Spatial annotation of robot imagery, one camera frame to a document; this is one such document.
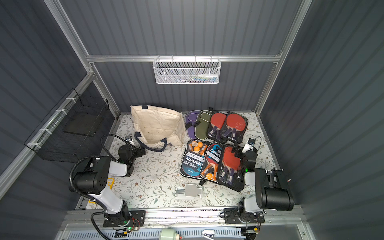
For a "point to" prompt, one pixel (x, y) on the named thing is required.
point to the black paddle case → (220, 136)
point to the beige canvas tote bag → (158, 127)
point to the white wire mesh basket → (186, 71)
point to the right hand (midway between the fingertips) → (246, 143)
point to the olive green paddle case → (204, 117)
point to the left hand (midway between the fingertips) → (137, 145)
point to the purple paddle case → (191, 116)
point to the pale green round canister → (169, 234)
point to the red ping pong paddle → (217, 120)
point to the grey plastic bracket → (189, 190)
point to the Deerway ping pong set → (192, 158)
